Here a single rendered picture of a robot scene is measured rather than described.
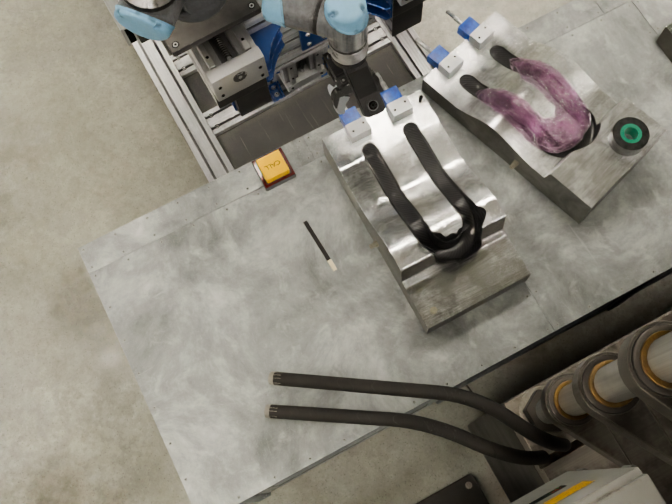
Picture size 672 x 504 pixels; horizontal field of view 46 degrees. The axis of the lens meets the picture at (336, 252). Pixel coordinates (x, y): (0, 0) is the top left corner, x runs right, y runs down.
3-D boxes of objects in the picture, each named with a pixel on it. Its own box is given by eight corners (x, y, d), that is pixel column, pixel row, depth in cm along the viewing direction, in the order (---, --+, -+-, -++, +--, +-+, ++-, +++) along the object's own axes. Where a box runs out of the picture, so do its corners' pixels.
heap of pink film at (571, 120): (468, 99, 185) (472, 83, 178) (518, 51, 188) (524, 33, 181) (553, 170, 179) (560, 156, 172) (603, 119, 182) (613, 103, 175)
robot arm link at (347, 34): (328, -22, 138) (374, -11, 137) (331, 13, 149) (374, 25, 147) (313, 15, 136) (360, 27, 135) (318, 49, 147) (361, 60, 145)
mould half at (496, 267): (324, 154, 190) (320, 130, 177) (417, 107, 192) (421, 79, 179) (426, 334, 176) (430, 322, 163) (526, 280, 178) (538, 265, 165)
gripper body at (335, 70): (355, 54, 164) (353, 21, 153) (374, 86, 162) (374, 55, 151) (323, 69, 164) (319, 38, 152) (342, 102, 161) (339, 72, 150)
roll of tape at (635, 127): (600, 138, 176) (604, 131, 172) (625, 117, 177) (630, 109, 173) (626, 163, 174) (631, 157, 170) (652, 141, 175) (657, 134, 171)
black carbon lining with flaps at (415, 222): (357, 152, 182) (356, 134, 173) (417, 121, 183) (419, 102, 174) (431, 279, 172) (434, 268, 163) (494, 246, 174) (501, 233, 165)
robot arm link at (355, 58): (375, 44, 146) (336, 63, 146) (375, 57, 151) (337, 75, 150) (356, 13, 148) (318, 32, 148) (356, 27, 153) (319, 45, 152)
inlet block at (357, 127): (326, 103, 186) (325, 92, 181) (345, 94, 187) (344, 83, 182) (353, 147, 183) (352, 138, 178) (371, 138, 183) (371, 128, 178)
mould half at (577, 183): (421, 90, 193) (424, 67, 183) (492, 23, 198) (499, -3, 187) (579, 224, 182) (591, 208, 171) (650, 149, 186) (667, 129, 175)
